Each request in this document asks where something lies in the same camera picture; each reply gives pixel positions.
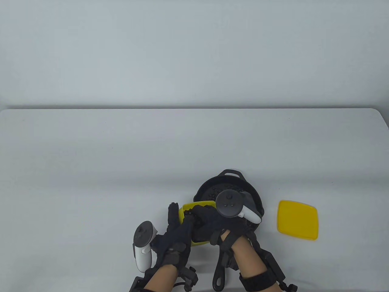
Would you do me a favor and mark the person's left hand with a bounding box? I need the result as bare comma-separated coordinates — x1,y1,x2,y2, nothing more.
150,202,195,271

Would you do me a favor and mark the person's right hand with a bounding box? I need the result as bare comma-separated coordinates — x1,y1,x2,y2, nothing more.
191,204,259,253

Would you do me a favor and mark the yellow plastic container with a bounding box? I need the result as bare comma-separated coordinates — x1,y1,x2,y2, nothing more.
178,201,217,247

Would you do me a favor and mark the black cast iron frying pan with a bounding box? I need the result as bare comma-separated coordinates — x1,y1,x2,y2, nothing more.
194,169,264,292

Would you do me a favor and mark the yellow plastic lid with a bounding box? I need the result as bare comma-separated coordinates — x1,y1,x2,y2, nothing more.
277,200,319,241

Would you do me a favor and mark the person's left forearm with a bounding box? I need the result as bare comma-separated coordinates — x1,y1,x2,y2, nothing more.
143,264,180,292

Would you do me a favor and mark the person's right forearm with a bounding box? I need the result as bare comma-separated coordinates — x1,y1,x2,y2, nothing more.
231,236,269,292

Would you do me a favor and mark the white and black right controller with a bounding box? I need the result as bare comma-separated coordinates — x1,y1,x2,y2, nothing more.
215,189,262,224

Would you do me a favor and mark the white and black controller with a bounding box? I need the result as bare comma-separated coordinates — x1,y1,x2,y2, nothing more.
132,221,158,273
215,189,262,224

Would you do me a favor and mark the white and black left controller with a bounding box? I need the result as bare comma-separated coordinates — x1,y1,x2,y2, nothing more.
132,221,158,273

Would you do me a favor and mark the black right glove sensor module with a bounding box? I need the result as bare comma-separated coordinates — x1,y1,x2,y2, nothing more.
216,234,240,271

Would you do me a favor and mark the black glove sensor module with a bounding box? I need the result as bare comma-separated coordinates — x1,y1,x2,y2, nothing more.
216,234,240,271
176,266,199,291

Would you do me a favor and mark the black left glove sensor module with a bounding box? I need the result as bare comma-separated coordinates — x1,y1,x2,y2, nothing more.
176,266,199,291

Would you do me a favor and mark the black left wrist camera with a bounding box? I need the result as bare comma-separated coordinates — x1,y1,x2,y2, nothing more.
129,276,146,292

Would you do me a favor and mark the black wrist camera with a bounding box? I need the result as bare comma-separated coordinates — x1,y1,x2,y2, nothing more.
129,276,146,292
249,233,298,292

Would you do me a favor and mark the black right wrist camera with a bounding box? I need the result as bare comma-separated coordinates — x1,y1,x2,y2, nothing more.
249,233,298,292

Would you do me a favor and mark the black right wrist strap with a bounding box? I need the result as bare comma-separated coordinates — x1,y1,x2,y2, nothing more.
239,269,281,292

